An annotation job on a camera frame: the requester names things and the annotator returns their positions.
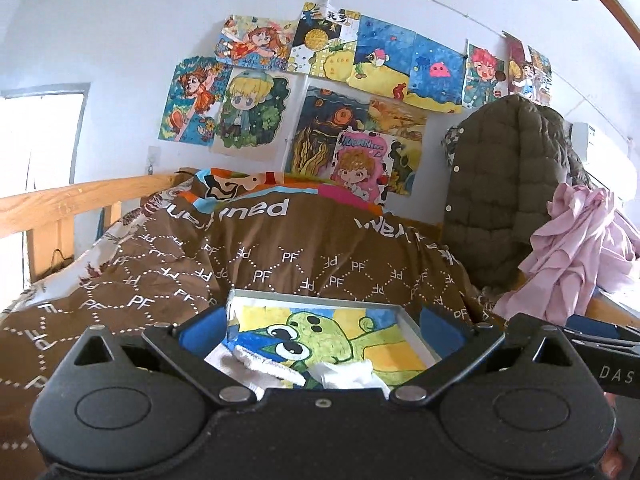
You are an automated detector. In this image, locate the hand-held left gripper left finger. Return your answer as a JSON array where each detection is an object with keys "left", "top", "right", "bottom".
[{"left": 73, "top": 306, "right": 257, "bottom": 408}]

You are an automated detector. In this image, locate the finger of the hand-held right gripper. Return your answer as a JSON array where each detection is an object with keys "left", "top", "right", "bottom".
[{"left": 564, "top": 314, "right": 640, "bottom": 353}]

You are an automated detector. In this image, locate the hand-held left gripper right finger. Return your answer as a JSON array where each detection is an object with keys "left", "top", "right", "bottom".
[{"left": 390, "top": 306, "right": 577, "bottom": 407}]

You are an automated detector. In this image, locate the white terry sock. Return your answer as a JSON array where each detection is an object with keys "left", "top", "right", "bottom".
[{"left": 204, "top": 342, "right": 307, "bottom": 392}]

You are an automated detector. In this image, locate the white cloth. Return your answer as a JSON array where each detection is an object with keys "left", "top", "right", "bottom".
[{"left": 306, "top": 361, "right": 392, "bottom": 397}]

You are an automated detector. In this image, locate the pink garment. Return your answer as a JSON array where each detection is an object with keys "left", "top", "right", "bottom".
[{"left": 492, "top": 182, "right": 640, "bottom": 325}]

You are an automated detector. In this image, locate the brown patterned quilt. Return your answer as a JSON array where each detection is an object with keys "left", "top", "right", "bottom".
[{"left": 0, "top": 184, "right": 481, "bottom": 480}]

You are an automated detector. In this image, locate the frog drawing paper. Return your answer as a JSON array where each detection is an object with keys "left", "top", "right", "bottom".
[{"left": 235, "top": 299, "right": 440, "bottom": 390}]

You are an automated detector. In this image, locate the white leaf print sheet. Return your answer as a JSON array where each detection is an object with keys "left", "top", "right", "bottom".
[{"left": 0, "top": 191, "right": 171, "bottom": 314}]

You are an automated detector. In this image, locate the orange colourful blanket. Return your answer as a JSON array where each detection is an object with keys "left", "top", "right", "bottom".
[{"left": 176, "top": 167, "right": 387, "bottom": 211}]

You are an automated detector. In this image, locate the olive puffer jacket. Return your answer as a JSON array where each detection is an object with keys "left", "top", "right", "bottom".
[{"left": 441, "top": 94, "right": 599, "bottom": 292}]

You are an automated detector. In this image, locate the pink chibi boy poster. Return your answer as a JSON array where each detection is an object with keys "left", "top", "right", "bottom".
[{"left": 329, "top": 129, "right": 393, "bottom": 207}]

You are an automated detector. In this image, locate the white air conditioner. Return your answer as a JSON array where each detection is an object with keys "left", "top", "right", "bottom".
[{"left": 571, "top": 121, "right": 636, "bottom": 204}]

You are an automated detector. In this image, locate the orange autumn landscape painting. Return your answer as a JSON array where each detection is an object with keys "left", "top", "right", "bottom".
[{"left": 367, "top": 97, "right": 430, "bottom": 197}]

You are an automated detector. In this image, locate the blond chibi drawing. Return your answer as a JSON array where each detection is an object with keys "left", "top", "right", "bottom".
[{"left": 209, "top": 67, "right": 297, "bottom": 165}]

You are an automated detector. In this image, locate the orange-haired girl blue drawing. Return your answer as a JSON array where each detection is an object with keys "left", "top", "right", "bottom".
[{"left": 158, "top": 55, "right": 232, "bottom": 147}]

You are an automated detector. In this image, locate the dark swirly night painting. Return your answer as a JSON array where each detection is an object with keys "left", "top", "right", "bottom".
[{"left": 289, "top": 79, "right": 372, "bottom": 180}]

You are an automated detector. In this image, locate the pink jellyfish sea painting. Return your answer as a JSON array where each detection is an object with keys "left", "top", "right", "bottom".
[{"left": 406, "top": 34, "right": 470, "bottom": 115}]

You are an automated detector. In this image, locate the red-haired chibi drawing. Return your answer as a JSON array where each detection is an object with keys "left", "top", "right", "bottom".
[{"left": 462, "top": 42, "right": 512, "bottom": 110}]

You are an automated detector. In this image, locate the blue dress girl drawing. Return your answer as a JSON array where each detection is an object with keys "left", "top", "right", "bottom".
[{"left": 523, "top": 46, "right": 554, "bottom": 107}]

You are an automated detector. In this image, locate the beach painting with fish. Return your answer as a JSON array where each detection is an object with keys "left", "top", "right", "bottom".
[{"left": 345, "top": 15, "right": 418, "bottom": 95}]

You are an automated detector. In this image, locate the flying red-haired girl drawing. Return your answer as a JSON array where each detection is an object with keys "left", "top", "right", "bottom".
[{"left": 215, "top": 14, "right": 298, "bottom": 72}]

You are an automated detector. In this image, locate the yellow pineapple drawing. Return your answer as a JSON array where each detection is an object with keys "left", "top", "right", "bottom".
[{"left": 289, "top": 2, "right": 362, "bottom": 80}]

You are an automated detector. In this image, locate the wooden bed rail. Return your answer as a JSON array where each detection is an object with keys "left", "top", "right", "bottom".
[{"left": 0, "top": 84, "right": 92, "bottom": 291}]

